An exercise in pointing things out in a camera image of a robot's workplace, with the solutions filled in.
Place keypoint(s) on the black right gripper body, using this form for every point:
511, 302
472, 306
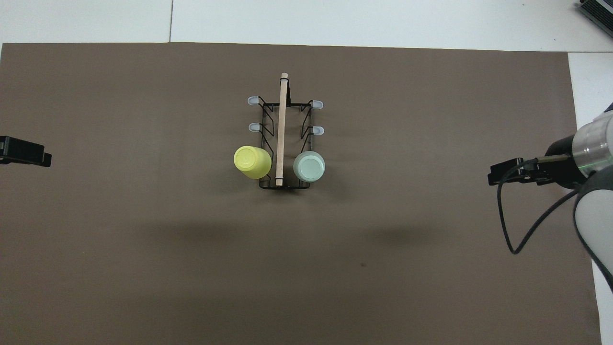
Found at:
564, 165

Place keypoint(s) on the pale green cup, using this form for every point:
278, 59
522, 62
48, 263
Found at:
309, 166

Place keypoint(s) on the yellow cup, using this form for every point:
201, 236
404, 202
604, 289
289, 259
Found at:
251, 161

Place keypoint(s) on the brown table mat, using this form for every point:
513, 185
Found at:
143, 239

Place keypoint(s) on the grey ribbed device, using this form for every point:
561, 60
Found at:
598, 10

